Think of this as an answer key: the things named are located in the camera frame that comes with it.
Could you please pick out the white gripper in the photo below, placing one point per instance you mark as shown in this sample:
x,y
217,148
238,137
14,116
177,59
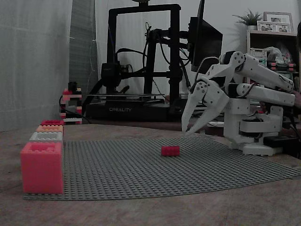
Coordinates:
x,y
212,99

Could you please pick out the red Lego brick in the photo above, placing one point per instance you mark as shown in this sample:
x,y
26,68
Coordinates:
x,y
170,151

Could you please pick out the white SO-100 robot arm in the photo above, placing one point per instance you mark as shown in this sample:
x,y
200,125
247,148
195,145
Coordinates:
x,y
258,70

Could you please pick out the grey Lego baseplate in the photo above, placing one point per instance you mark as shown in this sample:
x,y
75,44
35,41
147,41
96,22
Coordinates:
x,y
141,174

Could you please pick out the red white brick tower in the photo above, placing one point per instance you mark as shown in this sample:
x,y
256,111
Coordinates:
x,y
71,106

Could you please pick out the dark red lego block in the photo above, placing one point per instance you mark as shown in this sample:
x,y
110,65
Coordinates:
x,y
51,123

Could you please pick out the orange lego block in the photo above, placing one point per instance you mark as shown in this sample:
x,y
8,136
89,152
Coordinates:
x,y
49,129

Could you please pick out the grey lego block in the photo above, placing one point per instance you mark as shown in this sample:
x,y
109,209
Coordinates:
x,y
37,137

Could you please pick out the large pink lego block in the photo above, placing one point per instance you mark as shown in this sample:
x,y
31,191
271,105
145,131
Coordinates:
x,y
42,171

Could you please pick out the black Creality 3D printer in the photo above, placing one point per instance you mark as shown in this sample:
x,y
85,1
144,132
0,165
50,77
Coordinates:
x,y
174,58

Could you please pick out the black computer monitor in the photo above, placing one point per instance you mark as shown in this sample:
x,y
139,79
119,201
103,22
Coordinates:
x,y
207,42

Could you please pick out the wooden shelf unit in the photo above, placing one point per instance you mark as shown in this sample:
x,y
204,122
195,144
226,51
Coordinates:
x,y
270,37

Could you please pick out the small potted green plant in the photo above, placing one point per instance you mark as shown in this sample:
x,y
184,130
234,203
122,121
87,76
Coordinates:
x,y
249,18

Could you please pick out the wide white photo frame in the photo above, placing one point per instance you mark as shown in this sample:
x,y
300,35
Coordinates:
x,y
266,27

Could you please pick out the large white photo frame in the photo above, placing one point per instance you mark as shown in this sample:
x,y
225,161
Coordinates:
x,y
278,17

